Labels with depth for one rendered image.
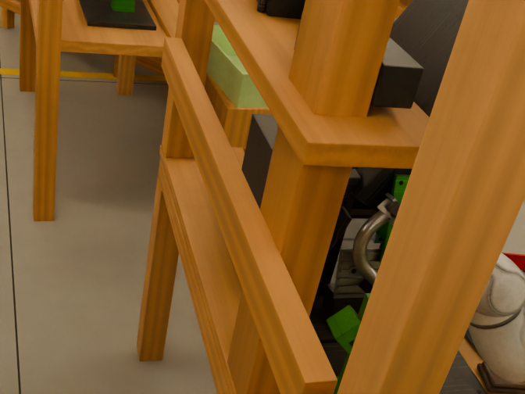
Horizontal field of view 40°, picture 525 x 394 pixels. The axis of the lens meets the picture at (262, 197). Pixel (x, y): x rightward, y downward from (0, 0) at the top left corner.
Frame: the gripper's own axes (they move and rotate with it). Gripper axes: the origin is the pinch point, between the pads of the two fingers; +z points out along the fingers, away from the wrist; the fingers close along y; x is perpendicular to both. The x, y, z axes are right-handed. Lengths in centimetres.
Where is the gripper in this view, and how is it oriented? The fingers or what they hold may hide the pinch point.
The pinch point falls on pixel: (394, 214)
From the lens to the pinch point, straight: 156.7
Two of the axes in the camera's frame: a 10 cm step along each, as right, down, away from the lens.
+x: -7.6, 6.5, -0.3
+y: -5.8, -7.0, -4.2
